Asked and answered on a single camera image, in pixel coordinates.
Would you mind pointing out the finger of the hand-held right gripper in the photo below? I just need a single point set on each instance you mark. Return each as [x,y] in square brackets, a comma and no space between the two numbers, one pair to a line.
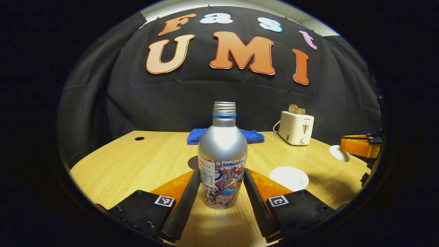
[360,147]
[375,139]

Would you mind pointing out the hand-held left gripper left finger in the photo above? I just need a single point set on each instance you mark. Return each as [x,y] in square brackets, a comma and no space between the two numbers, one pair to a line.
[185,206]

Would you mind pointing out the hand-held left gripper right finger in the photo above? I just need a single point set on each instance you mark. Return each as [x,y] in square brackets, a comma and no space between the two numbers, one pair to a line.
[259,206]

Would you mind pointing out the white teacup lid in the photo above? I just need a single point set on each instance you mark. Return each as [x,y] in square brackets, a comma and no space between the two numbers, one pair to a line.
[337,153]

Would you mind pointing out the white teacup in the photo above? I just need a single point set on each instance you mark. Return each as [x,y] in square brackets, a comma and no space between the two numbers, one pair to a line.
[289,178]

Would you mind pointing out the dark round coaster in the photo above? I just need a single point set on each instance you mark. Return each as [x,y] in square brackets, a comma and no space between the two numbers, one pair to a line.
[192,163]

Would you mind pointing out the silver water bottle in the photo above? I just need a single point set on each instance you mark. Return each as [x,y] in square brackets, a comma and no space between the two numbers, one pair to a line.
[223,147]

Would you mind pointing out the white toaster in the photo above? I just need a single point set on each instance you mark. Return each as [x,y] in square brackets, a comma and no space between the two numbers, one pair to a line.
[295,128]

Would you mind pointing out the bread slice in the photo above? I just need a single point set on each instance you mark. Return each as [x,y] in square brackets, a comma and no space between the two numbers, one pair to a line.
[293,109]
[301,111]

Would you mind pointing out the blue towel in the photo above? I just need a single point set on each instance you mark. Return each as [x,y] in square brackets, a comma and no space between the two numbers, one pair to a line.
[253,136]

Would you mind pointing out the black backdrop cloth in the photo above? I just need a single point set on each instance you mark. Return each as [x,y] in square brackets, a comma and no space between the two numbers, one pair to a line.
[205,96]

